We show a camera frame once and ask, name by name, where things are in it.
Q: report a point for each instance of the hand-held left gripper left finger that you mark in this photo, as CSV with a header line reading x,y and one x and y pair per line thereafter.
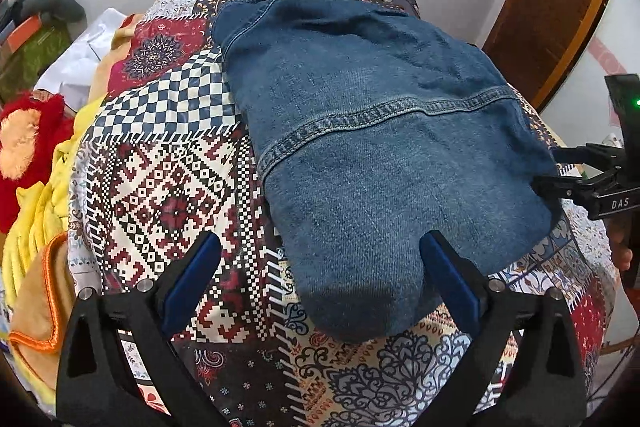
x,y
192,287

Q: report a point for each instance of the yellow blanket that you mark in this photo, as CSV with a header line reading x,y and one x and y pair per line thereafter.
x,y
35,232

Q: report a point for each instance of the tan blanket with orange trim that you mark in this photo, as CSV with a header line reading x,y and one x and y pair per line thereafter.
x,y
37,302

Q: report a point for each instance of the brown wooden door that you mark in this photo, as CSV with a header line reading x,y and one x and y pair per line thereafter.
x,y
555,7

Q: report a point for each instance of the red fluffy plush blanket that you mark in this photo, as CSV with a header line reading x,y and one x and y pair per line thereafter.
x,y
25,132

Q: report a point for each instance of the dark cloth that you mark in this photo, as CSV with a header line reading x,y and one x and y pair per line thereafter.
x,y
407,3

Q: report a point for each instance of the person's right hand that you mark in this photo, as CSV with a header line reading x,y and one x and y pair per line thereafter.
x,y
623,249

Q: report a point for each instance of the peach cloth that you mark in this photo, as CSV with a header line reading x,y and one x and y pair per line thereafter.
x,y
112,52

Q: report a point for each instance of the blue denim jacket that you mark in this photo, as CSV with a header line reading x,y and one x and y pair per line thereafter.
x,y
380,147

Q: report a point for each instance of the grey-green pillow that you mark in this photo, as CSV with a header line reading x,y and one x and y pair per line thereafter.
x,y
55,4

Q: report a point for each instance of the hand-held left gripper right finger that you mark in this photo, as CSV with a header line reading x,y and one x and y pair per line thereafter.
x,y
450,282

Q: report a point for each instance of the white cloth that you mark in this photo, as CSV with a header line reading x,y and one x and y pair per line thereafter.
x,y
75,67

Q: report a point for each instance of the orange box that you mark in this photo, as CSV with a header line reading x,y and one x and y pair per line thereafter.
x,y
24,33

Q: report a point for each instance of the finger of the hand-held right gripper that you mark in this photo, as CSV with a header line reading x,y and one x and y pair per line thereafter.
x,y
565,188
585,155

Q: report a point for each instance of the patchwork patterned bedspread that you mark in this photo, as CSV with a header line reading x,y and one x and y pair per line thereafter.
x,y
165,187

